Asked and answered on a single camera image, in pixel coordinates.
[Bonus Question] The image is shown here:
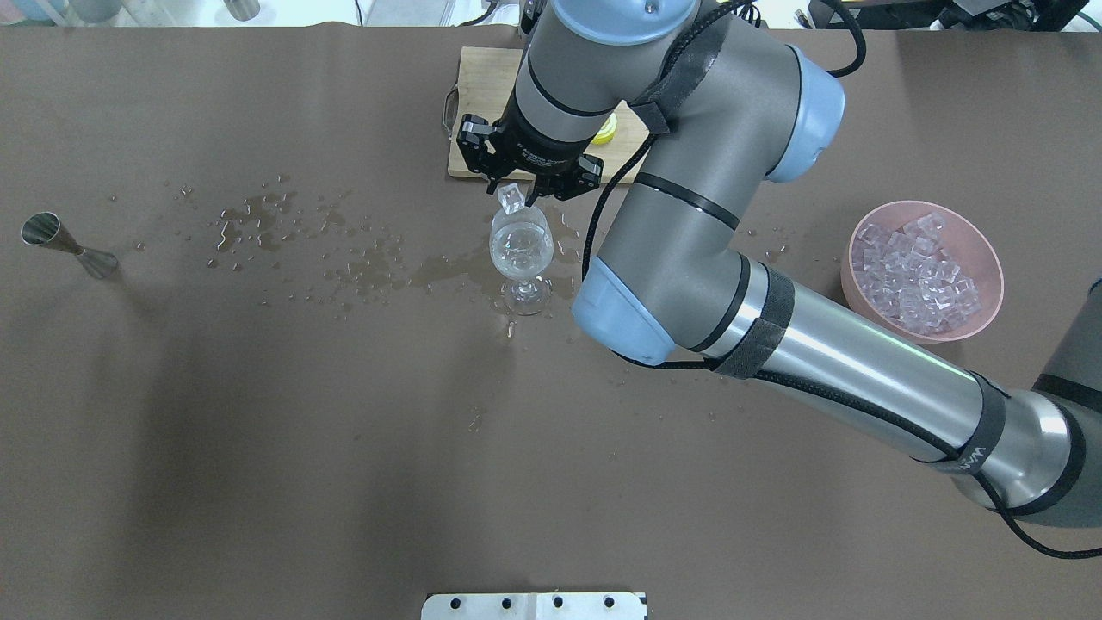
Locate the yellow lemon half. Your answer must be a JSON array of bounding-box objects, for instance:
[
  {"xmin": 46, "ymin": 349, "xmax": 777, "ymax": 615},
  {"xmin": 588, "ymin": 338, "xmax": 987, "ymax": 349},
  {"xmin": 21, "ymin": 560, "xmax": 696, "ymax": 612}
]
[{"xmin": 591, "ymin": 113, "xmax": 618, "ymax": 146}]

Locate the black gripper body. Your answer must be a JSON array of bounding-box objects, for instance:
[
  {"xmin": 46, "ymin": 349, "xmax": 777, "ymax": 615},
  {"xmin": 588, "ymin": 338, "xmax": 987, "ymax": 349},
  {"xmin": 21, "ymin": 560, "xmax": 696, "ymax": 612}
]
[{"xmin": 480, "ymin": 123, "xmax": 586, "ymax": 184}]

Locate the clear ice cubes pile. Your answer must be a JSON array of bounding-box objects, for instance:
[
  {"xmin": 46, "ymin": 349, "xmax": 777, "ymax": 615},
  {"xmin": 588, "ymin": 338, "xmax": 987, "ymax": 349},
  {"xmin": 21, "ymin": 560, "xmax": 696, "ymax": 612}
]
[{"xmin": 851, "ymin": 213, "xmax": 985, "ymax": 337}]

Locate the single clear ice cube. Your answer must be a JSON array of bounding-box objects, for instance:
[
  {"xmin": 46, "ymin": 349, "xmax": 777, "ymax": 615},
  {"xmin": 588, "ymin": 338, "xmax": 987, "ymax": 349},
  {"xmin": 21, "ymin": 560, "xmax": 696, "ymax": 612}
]
[{"xmin": 495, "ymin": 182, "xmax": 528, "ymax": 215}]

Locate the bamboo cutting board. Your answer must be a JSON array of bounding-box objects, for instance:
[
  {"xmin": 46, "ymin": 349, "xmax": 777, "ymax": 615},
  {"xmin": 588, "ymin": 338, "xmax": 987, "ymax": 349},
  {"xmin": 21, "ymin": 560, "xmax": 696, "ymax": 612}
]
[{"xmin": 452, "ymin": 46, "xmax": 648, "ymax": 182}]

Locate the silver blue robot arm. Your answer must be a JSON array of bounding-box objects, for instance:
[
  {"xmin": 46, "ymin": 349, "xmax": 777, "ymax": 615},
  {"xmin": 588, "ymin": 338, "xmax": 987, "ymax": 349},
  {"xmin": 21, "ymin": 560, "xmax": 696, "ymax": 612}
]
[{"xmin": 455, "ymin": 1, "xmax": 1099, "ymax": 561}]

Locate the pink bowl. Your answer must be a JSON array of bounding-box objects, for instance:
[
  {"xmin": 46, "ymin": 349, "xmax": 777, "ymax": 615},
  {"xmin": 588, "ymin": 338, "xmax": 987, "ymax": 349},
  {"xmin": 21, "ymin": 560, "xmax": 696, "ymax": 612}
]
[{"xmin": 841, "ymin": 200, "xmax": 1004, "ymax": 344}]

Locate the clear wine glass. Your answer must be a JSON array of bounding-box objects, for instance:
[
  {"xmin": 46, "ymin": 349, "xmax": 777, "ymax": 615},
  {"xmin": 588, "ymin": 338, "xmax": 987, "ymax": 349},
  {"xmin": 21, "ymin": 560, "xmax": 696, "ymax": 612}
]
[{"xmin": 489, "ymin": 207, "xmax": 554, "ymax": 315}]

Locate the steel cocktail jigger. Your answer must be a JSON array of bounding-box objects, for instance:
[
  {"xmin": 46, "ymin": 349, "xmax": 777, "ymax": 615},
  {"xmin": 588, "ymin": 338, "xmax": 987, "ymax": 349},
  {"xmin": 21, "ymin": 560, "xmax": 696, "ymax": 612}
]
[{"xmin": 21, "ymin": 211, "xmax": 121, "ymax": 280}]

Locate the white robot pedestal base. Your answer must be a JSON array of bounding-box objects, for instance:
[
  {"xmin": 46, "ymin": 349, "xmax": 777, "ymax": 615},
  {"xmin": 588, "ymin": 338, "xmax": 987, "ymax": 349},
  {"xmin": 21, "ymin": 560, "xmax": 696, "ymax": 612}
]
[{"xmin": 420, "ymin": 592, "xmax": 650, "ymax": 619}]

